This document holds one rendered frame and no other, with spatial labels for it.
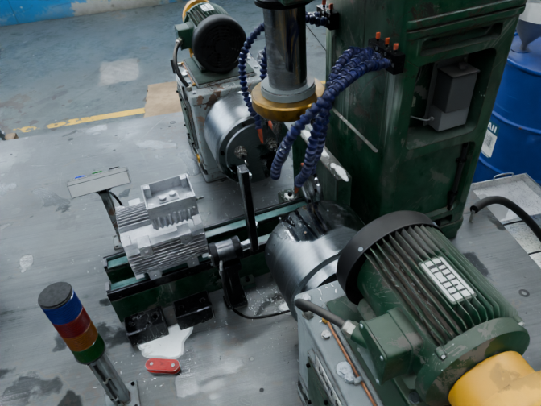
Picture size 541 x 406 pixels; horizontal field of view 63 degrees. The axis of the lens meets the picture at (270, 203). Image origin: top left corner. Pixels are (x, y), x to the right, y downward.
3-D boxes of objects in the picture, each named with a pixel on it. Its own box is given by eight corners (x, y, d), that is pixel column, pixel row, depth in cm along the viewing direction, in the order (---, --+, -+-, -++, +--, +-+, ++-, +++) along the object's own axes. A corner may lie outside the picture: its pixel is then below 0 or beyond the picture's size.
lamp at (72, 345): (97, 321, 91) (89, 308, 89) (99, 345, 87) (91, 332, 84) (67, 331, 90) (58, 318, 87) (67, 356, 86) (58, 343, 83)
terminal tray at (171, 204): (191, 193, 121) (186, 172, 116) (200, 217, 113) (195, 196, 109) (147, 205, 118) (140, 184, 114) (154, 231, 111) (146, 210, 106)
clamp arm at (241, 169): (258, 241, 116) (247, 162, 100) (262, 249, 114) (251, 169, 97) (245, 245, 116) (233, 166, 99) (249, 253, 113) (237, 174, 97)
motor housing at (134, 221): (197, 224, 134) (185, 174, 122) (214, 268, 120) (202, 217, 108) (131, 244, 130) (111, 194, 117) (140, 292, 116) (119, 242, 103)
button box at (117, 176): (131, 181, 139) (126, 165, 138) (130, 182, 132) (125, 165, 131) (75, 196, 135) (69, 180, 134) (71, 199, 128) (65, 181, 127)
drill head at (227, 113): (261, 126, 174) (255, 66, 158) (298, 179, 148) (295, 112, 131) (199, 142, 169) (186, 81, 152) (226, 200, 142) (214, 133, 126)
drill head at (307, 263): (340, 237, 126) (342, 166, 110) (427, 360, 97) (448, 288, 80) (257, 265, 121) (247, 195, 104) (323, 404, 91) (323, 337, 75)
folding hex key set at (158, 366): (145, 373, 112) (143, 369, 111) (149, 361, 114) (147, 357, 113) (179, 374, 111) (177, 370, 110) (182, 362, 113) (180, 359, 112)
